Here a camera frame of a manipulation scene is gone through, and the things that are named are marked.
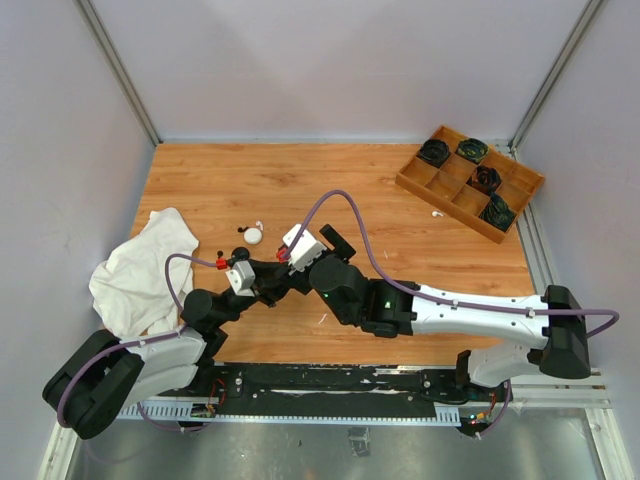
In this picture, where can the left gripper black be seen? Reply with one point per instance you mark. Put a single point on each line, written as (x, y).
(268, 287)

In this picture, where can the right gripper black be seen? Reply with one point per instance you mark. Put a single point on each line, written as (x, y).
(341, 251)

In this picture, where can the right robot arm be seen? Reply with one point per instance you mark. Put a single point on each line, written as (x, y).
(538, 333)

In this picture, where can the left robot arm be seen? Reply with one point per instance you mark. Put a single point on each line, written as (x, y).
(107, 374)

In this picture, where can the dark swirl cup far left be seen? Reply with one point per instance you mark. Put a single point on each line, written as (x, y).
(434, 152)

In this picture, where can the white cloth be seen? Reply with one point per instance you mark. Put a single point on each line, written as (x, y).
(131, 292)

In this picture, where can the wooden compartment tray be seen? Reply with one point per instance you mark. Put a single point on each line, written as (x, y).
(446, 187)

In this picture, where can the blue green swirl cup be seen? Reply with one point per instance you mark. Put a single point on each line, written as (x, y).
(497, 213)

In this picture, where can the dark red swirl cup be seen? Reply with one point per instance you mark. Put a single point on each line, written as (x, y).
(485, 180)

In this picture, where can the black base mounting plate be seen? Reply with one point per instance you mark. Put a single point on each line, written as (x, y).
(324, 391)

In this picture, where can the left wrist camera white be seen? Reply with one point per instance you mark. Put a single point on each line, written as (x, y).
(241, 277)

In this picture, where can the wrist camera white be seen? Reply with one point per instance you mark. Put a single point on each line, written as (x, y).
(305, 252)
(241, 277)

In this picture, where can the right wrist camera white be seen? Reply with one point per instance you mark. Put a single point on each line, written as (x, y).
(305, 252)

